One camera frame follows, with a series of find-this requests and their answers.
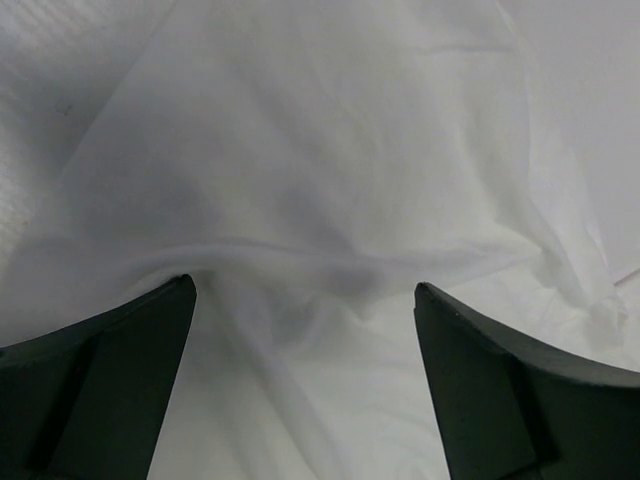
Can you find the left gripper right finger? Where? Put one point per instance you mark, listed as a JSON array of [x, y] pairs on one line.
[[509, 406]]

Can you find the white t shirt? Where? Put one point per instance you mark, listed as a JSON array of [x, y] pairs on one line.
[[309, 163]]

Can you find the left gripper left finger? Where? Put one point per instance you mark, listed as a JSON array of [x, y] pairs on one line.
[[88, 401]]

